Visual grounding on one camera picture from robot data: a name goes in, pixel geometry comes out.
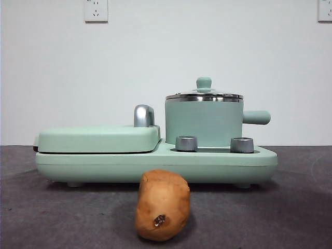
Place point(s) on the white wall socket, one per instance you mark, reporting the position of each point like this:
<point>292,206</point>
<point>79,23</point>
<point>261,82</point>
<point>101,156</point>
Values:
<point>325,10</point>
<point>96,11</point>

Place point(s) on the mint green breakfast machine base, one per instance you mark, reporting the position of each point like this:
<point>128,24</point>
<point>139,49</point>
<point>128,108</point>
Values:
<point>155,166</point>

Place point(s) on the silver control knob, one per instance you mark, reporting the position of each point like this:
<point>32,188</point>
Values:
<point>241,145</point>
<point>186,144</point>

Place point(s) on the glass pot lid green knob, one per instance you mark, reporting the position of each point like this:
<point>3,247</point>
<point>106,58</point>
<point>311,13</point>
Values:
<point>204,83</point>

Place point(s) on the mint green griddle cover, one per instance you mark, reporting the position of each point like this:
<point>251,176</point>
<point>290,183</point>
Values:
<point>96,137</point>

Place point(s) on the brown potato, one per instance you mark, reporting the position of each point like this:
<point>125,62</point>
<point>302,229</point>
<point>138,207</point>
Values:
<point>162,205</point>

